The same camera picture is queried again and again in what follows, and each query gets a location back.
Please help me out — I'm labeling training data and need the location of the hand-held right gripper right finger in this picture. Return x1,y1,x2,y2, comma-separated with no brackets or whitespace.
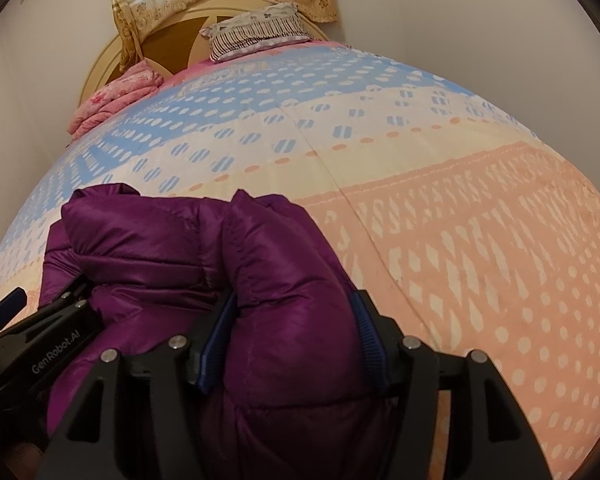
349,289,552,480

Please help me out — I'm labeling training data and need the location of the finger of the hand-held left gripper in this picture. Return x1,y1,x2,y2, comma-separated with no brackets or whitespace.
0,286,29,330
39,279,92,312

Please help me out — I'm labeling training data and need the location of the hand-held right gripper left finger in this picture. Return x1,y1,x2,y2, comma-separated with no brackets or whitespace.
37,290,239,480

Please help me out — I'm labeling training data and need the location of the purple puffer jacket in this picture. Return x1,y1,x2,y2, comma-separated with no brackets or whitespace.
39,182,401,480

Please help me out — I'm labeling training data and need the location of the polka dot bed blanket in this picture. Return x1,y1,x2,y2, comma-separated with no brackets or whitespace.
0,40,600,480

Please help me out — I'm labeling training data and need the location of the pink floral folded quilt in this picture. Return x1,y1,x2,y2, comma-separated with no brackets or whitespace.
67,60,165,136

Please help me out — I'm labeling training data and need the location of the cream wooden headboard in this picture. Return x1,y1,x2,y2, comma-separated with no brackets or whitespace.
79,0,328,106

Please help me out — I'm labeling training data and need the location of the striped pillow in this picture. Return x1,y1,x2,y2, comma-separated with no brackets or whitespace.
200,2,311,63

